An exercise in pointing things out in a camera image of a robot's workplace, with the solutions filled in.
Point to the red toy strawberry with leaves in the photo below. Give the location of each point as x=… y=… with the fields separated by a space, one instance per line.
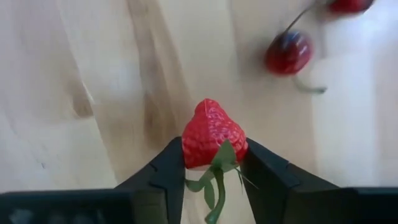
x=211 y=133

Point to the dark red toy cherry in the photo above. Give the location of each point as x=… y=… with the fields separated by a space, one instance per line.
x=287 y=53

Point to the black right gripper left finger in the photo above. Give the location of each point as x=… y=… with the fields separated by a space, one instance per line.
x=161 y=186

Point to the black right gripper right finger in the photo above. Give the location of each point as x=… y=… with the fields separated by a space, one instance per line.
x=280 y=193

